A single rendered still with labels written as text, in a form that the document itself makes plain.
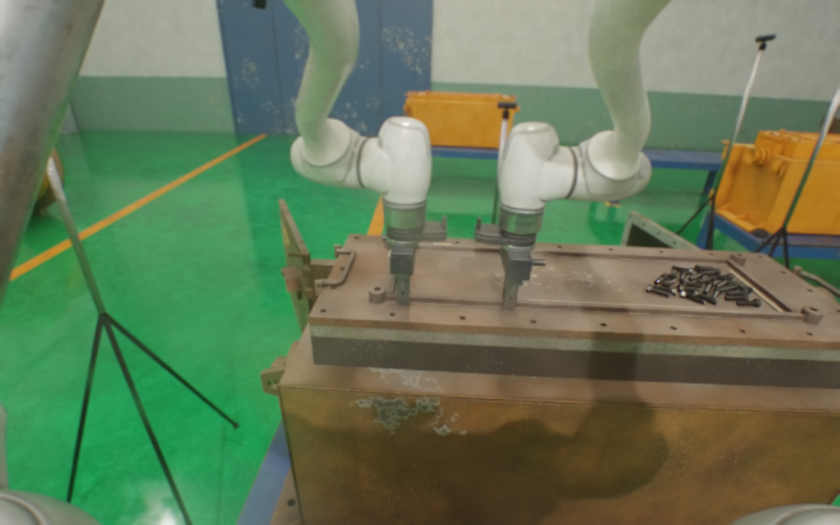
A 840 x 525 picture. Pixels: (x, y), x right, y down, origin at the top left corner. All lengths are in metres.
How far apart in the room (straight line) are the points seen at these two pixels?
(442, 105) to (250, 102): 5.62
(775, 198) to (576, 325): 3.45
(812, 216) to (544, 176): 3.86
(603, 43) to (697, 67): 10.74
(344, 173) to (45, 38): 0.52
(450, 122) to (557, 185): 5.25
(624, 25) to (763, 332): 0.80
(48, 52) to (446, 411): 0.85
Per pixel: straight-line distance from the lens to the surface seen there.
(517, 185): 0.83
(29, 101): 0.46
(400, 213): 0.85
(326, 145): 0.83
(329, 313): 0.96
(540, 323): 0.96
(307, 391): 0.99
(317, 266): 1.46
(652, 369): 1.10
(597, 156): 0.85
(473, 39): 9.90
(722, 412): 1.15
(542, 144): 0.83
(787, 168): 4.26
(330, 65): 0.61
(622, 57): 0.62
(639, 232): 2.18
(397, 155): 0.81
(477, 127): 6.09
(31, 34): 0.47
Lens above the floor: 1.89
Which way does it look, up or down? 27 degrees down
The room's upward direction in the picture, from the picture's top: 2 degrees clockwise
